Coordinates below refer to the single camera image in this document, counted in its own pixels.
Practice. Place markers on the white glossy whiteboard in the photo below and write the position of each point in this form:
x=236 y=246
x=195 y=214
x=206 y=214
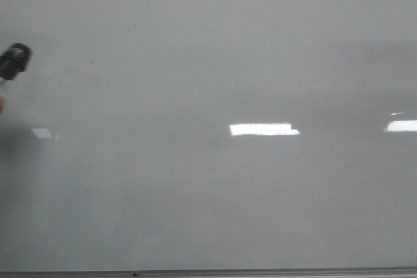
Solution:
x=209 y=134

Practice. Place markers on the taped black whiteboard marker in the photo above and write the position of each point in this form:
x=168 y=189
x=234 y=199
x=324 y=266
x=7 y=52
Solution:
x=3 y=87

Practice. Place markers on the grey aluminium whiteboard frame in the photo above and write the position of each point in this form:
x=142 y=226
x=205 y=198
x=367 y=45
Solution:
x=398 y=271

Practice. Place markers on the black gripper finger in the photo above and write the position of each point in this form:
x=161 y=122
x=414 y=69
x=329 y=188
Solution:
x=14 y=60

